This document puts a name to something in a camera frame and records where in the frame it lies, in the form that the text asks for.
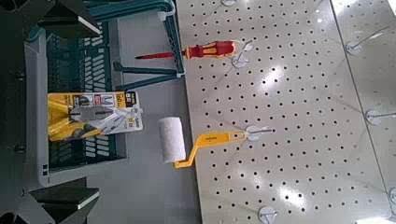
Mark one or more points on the yellow pliers on card package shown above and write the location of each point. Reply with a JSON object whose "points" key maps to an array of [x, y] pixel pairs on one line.
{"points": [[93, 113]]}

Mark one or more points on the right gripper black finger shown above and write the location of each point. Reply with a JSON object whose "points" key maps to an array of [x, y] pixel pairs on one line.
{"points": [[68, 199], [71, 17]]}

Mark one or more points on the white zip tie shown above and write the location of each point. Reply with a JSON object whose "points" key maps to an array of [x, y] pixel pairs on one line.
{"points": [[165, 15], [181, 74]]}

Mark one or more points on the grey display stand base panel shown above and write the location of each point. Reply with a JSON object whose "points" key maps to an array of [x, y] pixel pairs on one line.
{"points": [[149, 186]]}

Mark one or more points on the grey teal plastic crate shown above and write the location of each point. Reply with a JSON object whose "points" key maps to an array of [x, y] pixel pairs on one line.
{"points": [[77, 68]]}

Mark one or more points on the white pegboard hook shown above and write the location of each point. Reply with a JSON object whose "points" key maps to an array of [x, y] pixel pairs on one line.
{"points": [[353, 48], [372, 117], [393, 196], [267, 214], [228, 2], [252, 135], [239, 61]]}

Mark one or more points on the red yellow screwdriver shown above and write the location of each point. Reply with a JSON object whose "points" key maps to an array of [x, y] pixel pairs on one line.
{"points": [[211, 49]]}

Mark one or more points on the white perforated pegboard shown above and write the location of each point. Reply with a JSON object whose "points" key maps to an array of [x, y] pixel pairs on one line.
{"points": [[295, 93]]}

